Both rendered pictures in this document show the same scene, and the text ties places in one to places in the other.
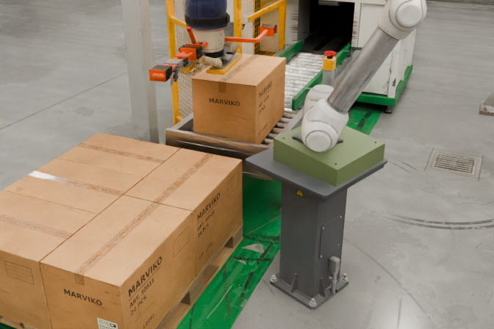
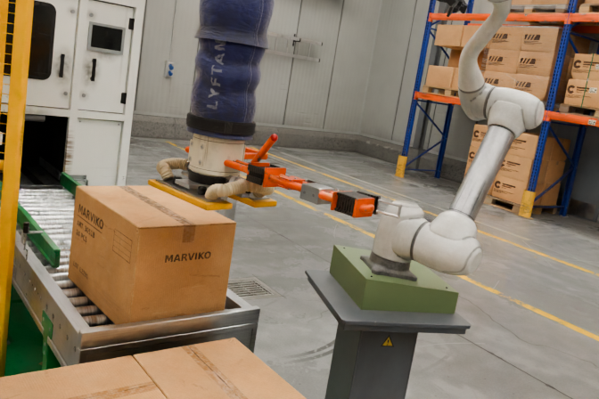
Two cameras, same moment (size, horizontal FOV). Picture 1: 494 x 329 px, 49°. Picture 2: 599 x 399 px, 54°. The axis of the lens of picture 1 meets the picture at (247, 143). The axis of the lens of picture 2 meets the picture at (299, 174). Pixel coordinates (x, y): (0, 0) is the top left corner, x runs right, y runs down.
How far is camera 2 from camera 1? 2.47 m
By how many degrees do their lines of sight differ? 60
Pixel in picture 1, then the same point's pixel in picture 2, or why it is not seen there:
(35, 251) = not seen: outside the picture
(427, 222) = (317, 351)
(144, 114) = not seen: outside the picture
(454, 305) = not seen: outside the picture
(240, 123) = (208, 285)
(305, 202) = (395, 352)
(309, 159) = (422, 291)
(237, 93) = (210, 239)
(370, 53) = (501, 155)
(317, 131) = (477, 248)
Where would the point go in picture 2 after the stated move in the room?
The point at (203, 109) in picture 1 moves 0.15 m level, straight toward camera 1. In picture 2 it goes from (153, 277) to (188, 289)
